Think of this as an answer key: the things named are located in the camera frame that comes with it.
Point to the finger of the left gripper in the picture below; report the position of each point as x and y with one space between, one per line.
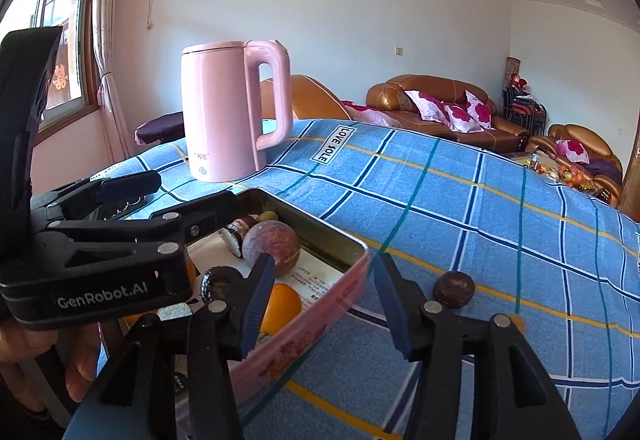
79 199
195 218

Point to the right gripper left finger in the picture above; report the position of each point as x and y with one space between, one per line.
138 393

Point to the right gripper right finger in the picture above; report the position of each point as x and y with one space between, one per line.
513 395

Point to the large purple passion fruit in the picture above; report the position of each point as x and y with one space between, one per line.
277 239

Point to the dark wrinkled mangosteen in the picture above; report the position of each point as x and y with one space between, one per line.
454 290

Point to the round orange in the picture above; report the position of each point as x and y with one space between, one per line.
130 320
284 305

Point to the orange mandarin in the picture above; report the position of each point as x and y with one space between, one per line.
191 270

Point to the person's left hand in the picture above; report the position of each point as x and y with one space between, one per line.
29 359

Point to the black smartphone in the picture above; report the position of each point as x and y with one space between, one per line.
118 210

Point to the small yellow-brown longan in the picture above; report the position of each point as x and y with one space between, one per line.
267 216

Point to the dark purple stool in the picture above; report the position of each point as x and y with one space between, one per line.
163 129

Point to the pink metal tin box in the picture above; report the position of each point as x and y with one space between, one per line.
273 355

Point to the pink electric kettle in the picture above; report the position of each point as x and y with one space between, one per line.
222 107

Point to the blue plaid tablecloth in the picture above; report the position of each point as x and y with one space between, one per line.
563 263

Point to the brown leather chair back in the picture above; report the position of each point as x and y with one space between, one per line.
310 100

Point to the floral pillow on armchair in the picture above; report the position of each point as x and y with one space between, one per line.
572 150

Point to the brown leather armchair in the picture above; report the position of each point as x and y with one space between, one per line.
604 172

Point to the white red floral pillow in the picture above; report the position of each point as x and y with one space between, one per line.
429 107

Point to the pink curtain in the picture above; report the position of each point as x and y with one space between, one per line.
116 133

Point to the brown leather sofa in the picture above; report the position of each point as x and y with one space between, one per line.
390 97

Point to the stacked red black chairs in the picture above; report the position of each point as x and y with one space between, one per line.
522 109

